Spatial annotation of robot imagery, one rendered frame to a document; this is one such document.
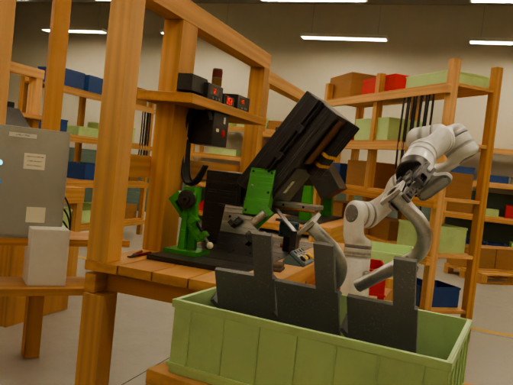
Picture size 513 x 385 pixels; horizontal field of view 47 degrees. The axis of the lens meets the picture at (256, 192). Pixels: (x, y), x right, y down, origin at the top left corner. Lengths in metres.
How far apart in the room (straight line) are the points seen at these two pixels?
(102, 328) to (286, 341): 1.10
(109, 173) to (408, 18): 10.08
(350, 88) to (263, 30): 6.23
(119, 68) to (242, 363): 1.22
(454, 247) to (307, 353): 4.04
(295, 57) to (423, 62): 2.51
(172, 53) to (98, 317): 1.10
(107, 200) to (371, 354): 1.24
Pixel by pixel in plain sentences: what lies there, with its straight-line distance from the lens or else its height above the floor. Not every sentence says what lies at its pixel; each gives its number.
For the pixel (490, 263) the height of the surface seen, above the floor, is 0.23.
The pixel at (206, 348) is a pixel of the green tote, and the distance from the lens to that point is 1.35.
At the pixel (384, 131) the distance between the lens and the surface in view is 5.69.
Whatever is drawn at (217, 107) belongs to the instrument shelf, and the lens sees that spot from 2.56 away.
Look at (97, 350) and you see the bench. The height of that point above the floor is 0.56.
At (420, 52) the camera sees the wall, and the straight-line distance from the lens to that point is 11.66.
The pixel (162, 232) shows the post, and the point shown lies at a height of 0.96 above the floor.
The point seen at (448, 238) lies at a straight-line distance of 5.16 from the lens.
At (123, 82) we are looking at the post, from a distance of 2.14.
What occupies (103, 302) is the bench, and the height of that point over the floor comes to 0.74.
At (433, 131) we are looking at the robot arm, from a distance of 1.47.
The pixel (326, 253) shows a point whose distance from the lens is 1.25.
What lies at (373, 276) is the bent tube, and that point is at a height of 1.07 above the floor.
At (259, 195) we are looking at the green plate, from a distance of 2.55.
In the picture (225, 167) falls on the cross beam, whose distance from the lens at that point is 3.22.
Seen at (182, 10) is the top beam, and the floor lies 1.88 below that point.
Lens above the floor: 1.28
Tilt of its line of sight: 3 degrees down
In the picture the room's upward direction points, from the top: 6 degrees clockwise
